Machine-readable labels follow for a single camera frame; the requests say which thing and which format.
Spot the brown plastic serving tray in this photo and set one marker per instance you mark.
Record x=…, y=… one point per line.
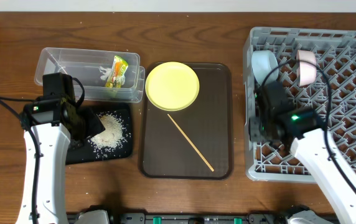
x=165, y=153

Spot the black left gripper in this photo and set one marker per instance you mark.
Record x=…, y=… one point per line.
x=94, y=123

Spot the light blue bowl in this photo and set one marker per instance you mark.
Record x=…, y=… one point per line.
x=262, y=62

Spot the grey plastic dishwasher rack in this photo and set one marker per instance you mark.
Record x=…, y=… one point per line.
x=335, y=52

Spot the black rail with green clips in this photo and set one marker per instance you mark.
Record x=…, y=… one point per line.
x=143, y=217

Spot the pile of white rice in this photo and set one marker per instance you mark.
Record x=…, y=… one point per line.
x=114, y=136

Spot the yellow plate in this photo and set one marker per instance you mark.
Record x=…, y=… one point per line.
x=172, y=86

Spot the wooden chopstick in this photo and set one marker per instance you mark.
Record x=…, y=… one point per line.
x=191, y=143

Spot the green yellow snack wrapper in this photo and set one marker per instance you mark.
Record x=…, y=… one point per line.
x=117, y=79

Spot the black plastic tray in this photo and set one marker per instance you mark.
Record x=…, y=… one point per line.
x=82, y=152

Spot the crumpled white tissue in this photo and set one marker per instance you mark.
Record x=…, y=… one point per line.
x=106, y=73

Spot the clear plastic bin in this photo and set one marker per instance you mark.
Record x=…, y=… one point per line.
x=88, y=66

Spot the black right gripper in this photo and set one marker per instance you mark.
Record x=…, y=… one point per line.
x=255, y=134

